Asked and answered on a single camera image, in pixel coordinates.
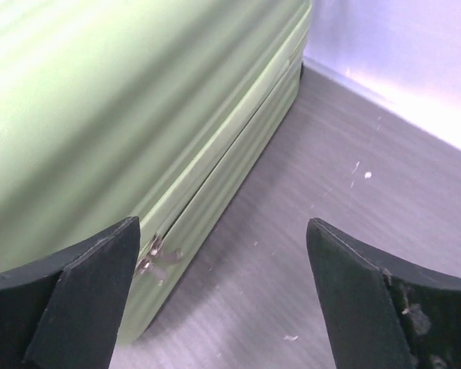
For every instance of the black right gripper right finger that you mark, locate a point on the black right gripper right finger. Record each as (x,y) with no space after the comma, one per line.
(382,311)

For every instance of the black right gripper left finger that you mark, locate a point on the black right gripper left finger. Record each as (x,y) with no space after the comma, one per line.
(64,311)

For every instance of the silver zipper pull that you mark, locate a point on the silver zipper pull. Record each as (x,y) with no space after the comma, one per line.
(149,266)
(158,252)

